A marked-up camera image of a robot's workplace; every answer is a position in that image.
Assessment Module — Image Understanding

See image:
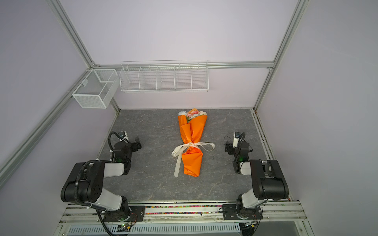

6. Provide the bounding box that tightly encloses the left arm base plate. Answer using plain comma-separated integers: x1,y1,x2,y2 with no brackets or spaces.
103,205,146,223

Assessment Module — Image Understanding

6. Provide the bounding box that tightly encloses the white fake rose stem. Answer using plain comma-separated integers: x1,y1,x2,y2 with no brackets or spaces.
178,111,188,116

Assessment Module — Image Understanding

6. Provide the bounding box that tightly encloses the cream fake rose stem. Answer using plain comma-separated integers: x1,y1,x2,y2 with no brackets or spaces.
198,111,207,116

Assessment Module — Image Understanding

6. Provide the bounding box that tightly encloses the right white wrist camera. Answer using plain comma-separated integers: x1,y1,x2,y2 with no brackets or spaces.
233,132,241,148

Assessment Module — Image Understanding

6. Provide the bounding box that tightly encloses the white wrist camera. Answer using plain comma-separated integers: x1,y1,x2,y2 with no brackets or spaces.
118,131,131,143
233,132,241,148

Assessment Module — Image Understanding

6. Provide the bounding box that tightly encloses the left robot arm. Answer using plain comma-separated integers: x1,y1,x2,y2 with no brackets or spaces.
60,131,143,222

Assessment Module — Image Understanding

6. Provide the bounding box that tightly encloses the small white mesh basket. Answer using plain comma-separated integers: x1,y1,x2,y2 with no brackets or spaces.
72,69,120,109

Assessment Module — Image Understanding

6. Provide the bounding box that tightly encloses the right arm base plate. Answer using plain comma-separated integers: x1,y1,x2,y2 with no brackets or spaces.
220,204,263,220

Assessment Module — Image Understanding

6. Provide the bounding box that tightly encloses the long white wire basket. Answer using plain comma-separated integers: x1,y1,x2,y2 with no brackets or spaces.
119,60,209,92

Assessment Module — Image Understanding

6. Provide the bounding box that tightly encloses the orange wrapping paper sheet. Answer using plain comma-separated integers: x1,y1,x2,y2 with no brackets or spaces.
178,114,207,177

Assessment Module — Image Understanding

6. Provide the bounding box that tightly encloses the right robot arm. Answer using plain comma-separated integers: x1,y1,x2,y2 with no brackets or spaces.
221,141,289,220

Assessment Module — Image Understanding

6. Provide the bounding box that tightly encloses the white printed ribbon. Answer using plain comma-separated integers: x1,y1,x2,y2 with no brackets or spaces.
171,142,215,178

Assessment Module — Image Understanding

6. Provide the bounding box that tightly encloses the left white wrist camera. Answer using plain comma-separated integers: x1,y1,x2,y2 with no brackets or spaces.
118,131,131,143

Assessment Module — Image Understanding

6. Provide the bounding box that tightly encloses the aluminium front rail frame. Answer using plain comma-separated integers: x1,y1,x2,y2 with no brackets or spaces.
53,200,315,236

